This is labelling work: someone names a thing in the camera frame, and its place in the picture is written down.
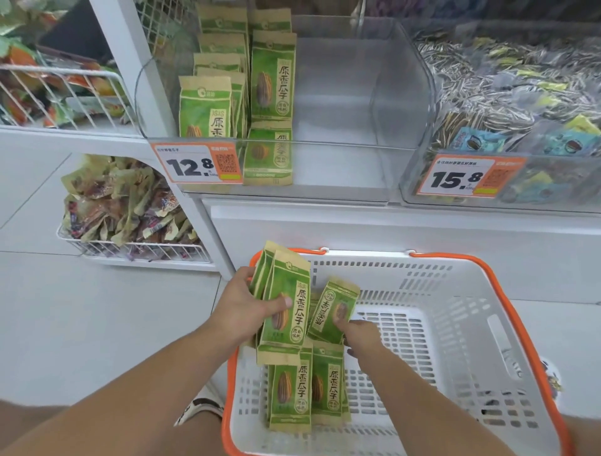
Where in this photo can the person's right leg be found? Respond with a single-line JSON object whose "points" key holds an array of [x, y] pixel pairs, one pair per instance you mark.
{"points": [[584, 437]]}

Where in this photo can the person's leg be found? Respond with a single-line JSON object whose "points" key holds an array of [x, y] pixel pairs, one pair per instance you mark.
{"points": [[23, 418], [584, 437]]}

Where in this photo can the person's left shoe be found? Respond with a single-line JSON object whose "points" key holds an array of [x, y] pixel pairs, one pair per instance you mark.
{"points": [[202, 406]]}

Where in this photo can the person's left hand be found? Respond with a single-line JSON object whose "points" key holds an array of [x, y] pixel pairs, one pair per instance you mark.
{"points": [[239, 310]]}

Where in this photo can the row of green packets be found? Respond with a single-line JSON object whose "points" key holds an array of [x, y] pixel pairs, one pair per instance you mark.
{"points": [[272, 80]]}

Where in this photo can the person's right forearm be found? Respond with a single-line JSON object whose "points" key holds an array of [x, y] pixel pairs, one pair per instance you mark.
{"points": [[422, 413]]}

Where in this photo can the pile of brown snack bags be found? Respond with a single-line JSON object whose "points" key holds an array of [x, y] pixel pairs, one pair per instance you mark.
{"points": [[117, 202]]}

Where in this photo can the white orange shopping basket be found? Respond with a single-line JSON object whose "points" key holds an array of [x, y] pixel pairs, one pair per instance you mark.
{"points": [[469, 291]]}

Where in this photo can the empty clear plastic bin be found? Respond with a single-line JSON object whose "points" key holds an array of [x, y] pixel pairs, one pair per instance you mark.
{"points": [[338, 117]]}

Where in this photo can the person's left leg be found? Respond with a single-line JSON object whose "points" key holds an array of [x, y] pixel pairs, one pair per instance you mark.
{"points": [[23, 418]]}

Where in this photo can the person's right hand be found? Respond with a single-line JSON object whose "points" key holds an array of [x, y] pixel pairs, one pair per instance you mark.
{"points": [[366, 338]]}

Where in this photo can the pile of green snack bags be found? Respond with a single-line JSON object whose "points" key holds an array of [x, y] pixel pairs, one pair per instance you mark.
{"points": [[19, 56]]}

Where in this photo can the white store shelf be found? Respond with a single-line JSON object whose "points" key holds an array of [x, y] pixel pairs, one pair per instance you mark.
{"points": [[422, 235]]}

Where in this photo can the person's right shoe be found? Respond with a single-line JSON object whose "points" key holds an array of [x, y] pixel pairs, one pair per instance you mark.
{"points": [[550, 376]]}

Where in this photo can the person's left forearm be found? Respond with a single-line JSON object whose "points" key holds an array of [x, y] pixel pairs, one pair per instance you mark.
{"points": [[117, 404]]}

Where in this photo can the person's shoe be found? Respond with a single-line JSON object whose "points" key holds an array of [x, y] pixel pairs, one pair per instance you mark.
{"points": [[202, 406], [550, 376]]}

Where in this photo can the orange white price tag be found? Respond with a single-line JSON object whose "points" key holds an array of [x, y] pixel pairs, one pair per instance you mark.
{"points": [[451, 178], [188, 166]]}

